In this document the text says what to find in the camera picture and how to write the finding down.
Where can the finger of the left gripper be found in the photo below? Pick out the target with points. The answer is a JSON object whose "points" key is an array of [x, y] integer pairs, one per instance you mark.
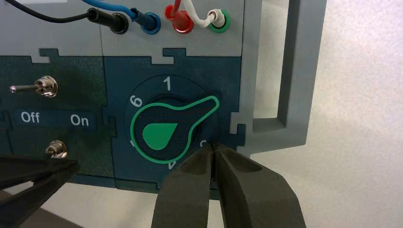
{"points": [[37, 195], [31, 170]]}

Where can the green black rotary knob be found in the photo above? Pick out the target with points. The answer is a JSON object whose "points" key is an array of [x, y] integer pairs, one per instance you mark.
{"points": [[173, 130]]}

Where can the metal toggle switch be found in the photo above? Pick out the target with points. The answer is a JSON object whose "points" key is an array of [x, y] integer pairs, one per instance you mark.
{"points": [[47, 86], [56, 149]]}

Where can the dark teal grey control box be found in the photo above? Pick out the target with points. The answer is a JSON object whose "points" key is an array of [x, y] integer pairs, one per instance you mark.
{"points": [[126, 69]]}

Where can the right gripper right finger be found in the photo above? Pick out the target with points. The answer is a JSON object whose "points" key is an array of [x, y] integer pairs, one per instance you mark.
{"points": [[252, 201]]}

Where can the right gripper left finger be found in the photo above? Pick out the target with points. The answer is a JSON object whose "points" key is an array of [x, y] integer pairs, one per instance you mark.
{"points": [[182, 201]]}

